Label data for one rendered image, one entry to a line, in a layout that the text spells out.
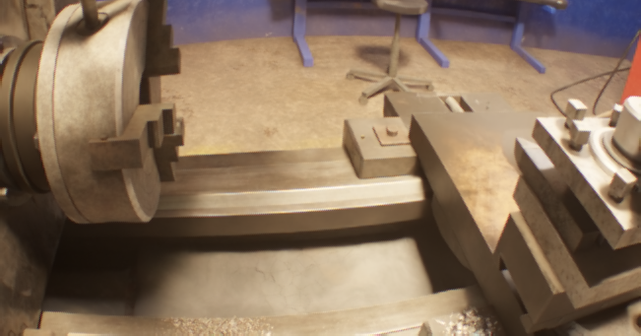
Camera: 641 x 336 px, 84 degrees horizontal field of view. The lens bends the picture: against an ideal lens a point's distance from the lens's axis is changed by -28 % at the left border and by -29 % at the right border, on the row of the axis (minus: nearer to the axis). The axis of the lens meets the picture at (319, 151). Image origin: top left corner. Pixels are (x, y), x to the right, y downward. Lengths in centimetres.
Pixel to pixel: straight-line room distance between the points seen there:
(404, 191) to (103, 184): 53
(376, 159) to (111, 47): 52
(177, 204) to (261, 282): 18
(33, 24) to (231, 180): 45
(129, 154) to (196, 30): 329
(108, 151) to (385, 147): 55
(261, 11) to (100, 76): 325
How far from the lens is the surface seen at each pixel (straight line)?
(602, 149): 44
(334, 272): 81
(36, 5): 65
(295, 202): 76
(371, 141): 84
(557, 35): 480
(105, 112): 40
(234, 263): 81
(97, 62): 41
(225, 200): 75
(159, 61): 51
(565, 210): 44
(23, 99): 48
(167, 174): 60
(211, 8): 360
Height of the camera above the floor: 133
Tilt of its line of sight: 34 degrees down
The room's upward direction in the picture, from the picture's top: 4 degrees clockwise
